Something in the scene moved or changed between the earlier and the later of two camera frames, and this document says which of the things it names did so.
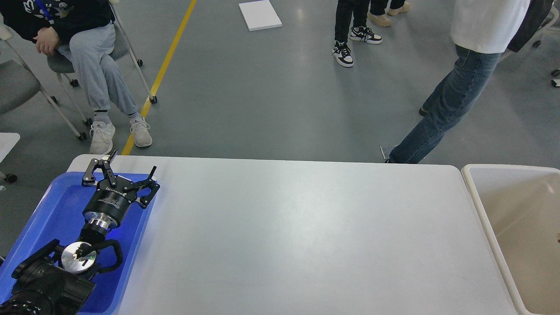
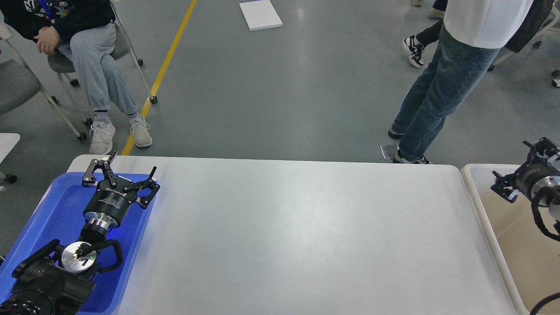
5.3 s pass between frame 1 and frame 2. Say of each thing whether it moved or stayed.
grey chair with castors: stayed
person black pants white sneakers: moved
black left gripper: stayed
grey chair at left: stayed
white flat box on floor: stayed
